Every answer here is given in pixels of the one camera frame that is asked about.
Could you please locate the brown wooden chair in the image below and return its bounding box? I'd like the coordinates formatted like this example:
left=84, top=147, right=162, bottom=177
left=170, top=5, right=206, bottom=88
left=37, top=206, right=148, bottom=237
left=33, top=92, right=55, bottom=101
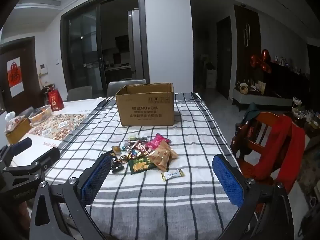
left=230, top=110, right=307, bottom=230

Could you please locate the red white door poster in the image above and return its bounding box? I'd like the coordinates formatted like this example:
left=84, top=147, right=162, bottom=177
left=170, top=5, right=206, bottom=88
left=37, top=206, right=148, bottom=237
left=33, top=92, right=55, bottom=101
left=7, top=57, right=24, bottom=97

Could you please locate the dark wardrobe with long handles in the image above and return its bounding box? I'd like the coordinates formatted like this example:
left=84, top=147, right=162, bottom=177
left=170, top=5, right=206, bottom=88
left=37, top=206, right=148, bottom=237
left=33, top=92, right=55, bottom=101
left=234, top=4, right=262, bottom=98

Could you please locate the grey dining chair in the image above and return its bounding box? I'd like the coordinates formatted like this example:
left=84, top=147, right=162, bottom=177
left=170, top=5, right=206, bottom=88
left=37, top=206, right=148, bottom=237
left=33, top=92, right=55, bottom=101
left=107, top=79, right=147, bottom=97
left=67, top=85, right=93, bottom=102
left=17, top=106, right=35, bottom=117

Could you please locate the red garment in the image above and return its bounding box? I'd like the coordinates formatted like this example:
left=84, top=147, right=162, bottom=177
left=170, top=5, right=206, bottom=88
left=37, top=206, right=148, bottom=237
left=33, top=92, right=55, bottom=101
left=255, top=115, right=306, bottom=195

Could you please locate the white low cabinet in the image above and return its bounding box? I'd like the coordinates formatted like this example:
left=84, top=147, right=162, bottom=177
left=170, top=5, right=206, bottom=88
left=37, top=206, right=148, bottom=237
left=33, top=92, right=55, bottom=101
left=232, top=86, right=294, bottom=112

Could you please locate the red snack packet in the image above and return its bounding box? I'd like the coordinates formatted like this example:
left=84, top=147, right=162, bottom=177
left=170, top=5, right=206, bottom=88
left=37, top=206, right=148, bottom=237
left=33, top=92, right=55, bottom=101
left=132, top=141, right=150, bottom=155

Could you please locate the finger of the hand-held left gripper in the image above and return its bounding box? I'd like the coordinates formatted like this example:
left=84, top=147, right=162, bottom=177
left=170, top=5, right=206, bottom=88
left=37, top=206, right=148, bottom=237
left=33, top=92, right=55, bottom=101
left=0, top=137, right=33, bottom=162
left=4, top=147, right=61, bottom=178

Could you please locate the brown cardboard box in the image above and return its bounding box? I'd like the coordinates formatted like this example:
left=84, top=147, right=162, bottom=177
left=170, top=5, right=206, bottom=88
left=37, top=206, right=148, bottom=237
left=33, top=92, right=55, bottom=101
left=115, top=82, right=175, bottom=127

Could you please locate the clear bowl with food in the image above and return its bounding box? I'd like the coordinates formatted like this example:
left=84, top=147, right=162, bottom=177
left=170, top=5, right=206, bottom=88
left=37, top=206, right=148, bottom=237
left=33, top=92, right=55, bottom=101
left=28, top=104, right=52, bottom=125

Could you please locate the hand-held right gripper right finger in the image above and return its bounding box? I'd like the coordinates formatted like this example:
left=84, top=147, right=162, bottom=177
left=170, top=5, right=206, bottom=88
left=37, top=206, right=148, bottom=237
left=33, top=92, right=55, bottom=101
left=212, top=154, right=294, bottom=240

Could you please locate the green snack packet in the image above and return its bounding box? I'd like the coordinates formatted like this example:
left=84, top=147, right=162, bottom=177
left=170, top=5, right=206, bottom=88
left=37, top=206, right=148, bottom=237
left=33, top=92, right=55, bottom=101
left=128, top=156, right=153, bottom=175

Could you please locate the dark coffee table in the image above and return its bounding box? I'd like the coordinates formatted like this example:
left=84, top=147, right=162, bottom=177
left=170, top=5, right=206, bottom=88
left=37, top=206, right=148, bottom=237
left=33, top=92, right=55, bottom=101
left=292, top=112, right=320, bottom=137

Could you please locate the black snack packet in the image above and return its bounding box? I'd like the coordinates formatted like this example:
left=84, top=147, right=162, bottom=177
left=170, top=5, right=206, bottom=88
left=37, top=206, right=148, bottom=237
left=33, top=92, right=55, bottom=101
left=105, top=151, right=125, bottom=173

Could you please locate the black white checked cloth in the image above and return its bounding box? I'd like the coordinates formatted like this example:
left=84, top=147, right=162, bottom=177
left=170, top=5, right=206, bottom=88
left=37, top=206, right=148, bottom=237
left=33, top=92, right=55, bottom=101
left=45, top=92, right=240, bottom=240

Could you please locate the green cloth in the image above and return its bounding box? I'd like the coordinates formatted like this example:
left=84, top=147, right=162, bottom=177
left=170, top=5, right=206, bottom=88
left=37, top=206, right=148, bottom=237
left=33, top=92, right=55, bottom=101
left=241, top=102, right=260, bottom=125

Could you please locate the tan snack packet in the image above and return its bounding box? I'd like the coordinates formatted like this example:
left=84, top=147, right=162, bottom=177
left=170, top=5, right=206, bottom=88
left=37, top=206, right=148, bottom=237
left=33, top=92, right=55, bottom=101
left=147, top=140, right=179, bottom=172

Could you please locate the dark framed sliding glass door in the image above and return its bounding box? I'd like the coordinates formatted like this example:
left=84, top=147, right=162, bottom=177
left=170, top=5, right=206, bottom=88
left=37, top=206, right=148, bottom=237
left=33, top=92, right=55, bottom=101
left=61, top=0, right=150, bottom=98

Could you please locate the small white rack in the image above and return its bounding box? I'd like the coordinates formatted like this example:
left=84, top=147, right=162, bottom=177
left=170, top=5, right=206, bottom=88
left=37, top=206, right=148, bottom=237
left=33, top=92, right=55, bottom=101
left=41, top=85, right=56, bottom=96

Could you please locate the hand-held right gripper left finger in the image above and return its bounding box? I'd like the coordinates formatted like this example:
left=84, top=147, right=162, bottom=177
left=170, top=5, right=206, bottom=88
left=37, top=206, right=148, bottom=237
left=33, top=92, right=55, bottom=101
left=30, top=152, right=112, bottom=240

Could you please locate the patterned table mat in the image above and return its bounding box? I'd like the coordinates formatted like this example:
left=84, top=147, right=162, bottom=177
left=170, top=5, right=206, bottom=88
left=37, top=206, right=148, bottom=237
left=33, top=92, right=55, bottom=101
left=27, top=113, right=89, bottom=141

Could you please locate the red foil balloon bunch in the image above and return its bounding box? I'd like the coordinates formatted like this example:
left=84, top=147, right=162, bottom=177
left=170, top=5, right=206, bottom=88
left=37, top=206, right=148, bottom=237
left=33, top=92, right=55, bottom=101
left=250, top=49, right=272, bottom=73

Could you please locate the white printed table cloth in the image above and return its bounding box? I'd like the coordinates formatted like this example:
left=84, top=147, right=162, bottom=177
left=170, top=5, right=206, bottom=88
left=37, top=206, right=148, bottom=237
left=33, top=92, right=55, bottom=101
left=10, top=96, right=110, bottom=170

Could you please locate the brown tissue box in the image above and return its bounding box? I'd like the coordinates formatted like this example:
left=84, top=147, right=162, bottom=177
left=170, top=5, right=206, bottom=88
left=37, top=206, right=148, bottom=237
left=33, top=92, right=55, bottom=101
left=4, top=112, right=32, bottom=145

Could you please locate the silver refrigerator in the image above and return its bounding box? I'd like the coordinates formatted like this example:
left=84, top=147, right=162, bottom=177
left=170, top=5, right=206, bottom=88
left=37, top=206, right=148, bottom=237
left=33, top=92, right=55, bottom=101
left=127, top=9, right=144, bottom=80

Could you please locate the white wrapped snack bar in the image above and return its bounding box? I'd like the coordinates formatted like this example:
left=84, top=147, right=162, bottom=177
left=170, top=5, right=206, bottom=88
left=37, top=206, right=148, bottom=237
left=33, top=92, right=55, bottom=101
left=161, top=169, right=185, bottom=181

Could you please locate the white lotus ornament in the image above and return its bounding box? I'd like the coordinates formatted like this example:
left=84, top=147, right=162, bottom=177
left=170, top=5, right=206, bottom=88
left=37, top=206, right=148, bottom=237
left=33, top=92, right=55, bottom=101
left=291, top=96, right=304, bottom=120

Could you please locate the red gift bag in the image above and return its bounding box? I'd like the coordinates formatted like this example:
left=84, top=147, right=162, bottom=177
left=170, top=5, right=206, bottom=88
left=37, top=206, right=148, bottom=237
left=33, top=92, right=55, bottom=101
left=48, top=87, right=65, bottom=111

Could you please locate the dark brown door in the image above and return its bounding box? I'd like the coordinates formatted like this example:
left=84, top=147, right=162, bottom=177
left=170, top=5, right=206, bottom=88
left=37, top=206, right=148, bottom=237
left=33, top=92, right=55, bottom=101
left=0, top=36, right=42, bottom=114

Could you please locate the dark hallway door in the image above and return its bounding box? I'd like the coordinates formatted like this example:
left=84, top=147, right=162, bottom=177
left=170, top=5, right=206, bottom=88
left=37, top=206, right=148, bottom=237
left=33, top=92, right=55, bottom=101
left=216, top=16, right=232, bottom=99

